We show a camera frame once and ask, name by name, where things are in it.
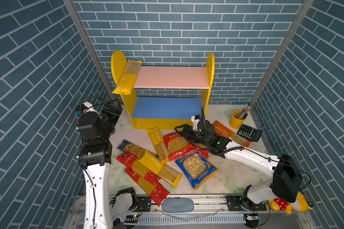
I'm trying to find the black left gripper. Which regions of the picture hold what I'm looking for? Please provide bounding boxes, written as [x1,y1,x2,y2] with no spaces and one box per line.
[98,98,121,144]

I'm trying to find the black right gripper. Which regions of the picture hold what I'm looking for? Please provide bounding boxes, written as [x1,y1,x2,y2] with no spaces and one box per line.
[174,123,210,148]

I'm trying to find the yellow spaghetti bag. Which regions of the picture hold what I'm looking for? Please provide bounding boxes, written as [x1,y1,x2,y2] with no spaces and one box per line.
[112,60,142,95]
[138,150,182,188]
[147,127,169,164]

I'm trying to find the red spaghetti bag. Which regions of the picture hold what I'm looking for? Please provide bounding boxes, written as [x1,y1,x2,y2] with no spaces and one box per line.
[116,151,160,185]
[125,168,170,207]

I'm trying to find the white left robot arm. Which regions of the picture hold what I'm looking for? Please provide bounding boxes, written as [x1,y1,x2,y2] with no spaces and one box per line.
[77,99,136,229]

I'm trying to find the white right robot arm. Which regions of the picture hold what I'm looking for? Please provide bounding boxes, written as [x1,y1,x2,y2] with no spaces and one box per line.
[175,119,311,214]

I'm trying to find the orange pasta bag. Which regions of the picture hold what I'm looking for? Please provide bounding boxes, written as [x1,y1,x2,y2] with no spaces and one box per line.
[213,120,251,148]

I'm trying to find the yellow shelf pink blue boards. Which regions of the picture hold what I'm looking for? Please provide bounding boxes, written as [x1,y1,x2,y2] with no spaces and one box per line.
[111,51,215,130]

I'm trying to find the red fusilli bag left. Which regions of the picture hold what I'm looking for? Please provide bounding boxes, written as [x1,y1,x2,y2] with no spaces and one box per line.
[163,132,188,155]

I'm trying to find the red fusilli bag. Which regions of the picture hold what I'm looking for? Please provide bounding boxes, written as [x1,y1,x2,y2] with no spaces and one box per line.
[163,132,188,155]
[169,144,209,161]

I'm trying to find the red fusilli bag right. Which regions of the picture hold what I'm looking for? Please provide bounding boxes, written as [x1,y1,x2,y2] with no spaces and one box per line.
[169,144,209,161]

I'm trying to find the blue Moli spaghetti bag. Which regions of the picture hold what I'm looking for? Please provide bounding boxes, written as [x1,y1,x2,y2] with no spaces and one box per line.
[117,139,146,158]

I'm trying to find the blue macaroni bag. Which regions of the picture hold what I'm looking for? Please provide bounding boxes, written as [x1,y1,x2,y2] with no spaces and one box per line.
[175,151,219,190]

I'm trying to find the yellow pen cup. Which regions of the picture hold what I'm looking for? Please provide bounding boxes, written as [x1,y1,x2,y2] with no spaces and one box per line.
[229,110,246,129]

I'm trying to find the coloured pens in cup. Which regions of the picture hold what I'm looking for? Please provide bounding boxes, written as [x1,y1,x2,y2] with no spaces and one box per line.
[236,105,251,119]

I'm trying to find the black calculator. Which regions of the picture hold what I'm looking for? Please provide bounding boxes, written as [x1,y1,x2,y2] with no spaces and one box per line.
[238,124,263,142]

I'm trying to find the grey oval pad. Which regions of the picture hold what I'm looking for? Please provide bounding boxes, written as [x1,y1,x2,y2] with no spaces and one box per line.
[162,198,194,213]

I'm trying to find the yellow plush toy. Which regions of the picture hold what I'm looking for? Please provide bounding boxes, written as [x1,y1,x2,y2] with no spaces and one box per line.
[269,192,313,215]

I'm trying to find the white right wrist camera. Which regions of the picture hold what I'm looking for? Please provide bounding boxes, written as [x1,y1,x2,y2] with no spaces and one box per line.
[191,115,201,131]

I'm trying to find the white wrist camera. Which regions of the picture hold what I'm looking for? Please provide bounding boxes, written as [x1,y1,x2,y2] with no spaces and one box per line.
[75,102,92,117]
[191,115,201,131]

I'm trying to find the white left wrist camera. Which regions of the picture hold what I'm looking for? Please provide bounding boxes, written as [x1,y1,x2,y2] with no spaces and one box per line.
[75,102,92,117]

